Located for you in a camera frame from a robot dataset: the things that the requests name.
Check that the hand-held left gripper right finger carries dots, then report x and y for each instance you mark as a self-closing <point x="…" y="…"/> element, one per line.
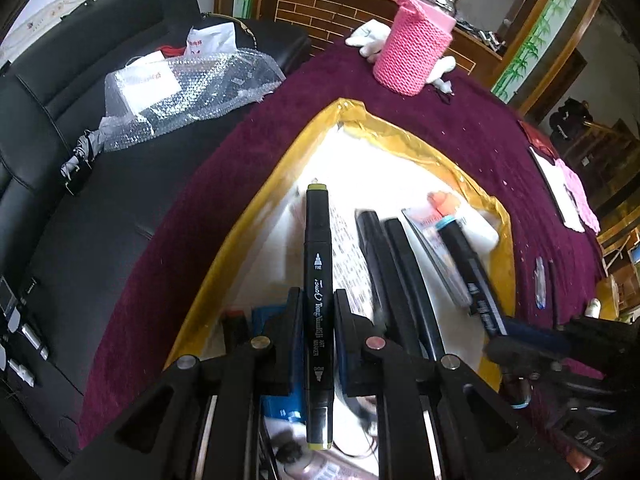
<point x="352" y="360"/>

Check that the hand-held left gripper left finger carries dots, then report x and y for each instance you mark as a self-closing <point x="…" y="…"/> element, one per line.
<point x="285" y="360"/>

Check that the clear bubble wrap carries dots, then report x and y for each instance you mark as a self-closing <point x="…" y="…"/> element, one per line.
<point x="215" y="90"/>

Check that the white printed leaflet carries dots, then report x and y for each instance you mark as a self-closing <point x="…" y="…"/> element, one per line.
<point x="350" y="255"/>

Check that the burgundy velvet tablecloth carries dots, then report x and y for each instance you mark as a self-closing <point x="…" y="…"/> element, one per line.
<point x="250" y="160"/>

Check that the grey folded umbrella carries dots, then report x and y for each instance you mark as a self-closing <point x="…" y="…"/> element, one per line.
<point x="80" y="160"/>

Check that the blue cylinder battery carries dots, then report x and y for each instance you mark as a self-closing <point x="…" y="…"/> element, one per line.
<point x="265" y="317"/>

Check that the black marker blue tip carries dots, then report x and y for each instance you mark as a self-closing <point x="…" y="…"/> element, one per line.
<point x="467" y="265"/>

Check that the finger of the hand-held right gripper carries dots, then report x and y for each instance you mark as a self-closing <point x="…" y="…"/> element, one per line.
<point x="540" y="337"/>
<point x="520" y="355"/>

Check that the black backpack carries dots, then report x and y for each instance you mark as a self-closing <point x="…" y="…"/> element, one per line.
<point x="570" y="120"/>

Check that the pink knitted cup holder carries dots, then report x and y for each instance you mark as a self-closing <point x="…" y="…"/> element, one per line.
<point x="415" y="45"/>

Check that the black marker olive caps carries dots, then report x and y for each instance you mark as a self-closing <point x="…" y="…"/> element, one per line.
<point x="317" y="260"/>

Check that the white cardboard box red print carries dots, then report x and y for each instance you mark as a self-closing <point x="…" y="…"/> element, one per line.
<point x="150" y="82"/>

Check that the pink knitted mat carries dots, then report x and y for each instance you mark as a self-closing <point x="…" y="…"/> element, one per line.
<point x="580" y="195"/>

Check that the person's right hand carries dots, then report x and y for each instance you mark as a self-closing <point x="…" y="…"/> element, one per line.
<point x="580" y="461"/>

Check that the clear plastic pen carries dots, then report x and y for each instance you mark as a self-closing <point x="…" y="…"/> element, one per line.
<point x="540" y="280"/>

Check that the white plastic packet red print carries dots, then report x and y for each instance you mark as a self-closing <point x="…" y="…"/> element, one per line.
<point x="210" y="37"/>

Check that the yellow-lined white box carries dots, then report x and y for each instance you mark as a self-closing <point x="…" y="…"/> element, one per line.
<point x="380" y="180"/>

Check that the black sofa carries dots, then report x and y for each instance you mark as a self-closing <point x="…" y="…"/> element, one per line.
<point x="100" y="260"/>

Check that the black marker red cap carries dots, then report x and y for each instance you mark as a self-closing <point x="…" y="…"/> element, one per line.
<point x="235" y="330"/>

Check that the thin black stick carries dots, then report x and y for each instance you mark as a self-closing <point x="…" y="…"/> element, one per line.
<point x="552" y="285"/>

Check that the silver printed tube black cap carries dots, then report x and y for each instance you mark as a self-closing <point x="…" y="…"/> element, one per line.
<point x="435" y="255"/>

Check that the wooden cabinet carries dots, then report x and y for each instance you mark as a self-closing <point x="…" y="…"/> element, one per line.
<point x="310" y="10"/>

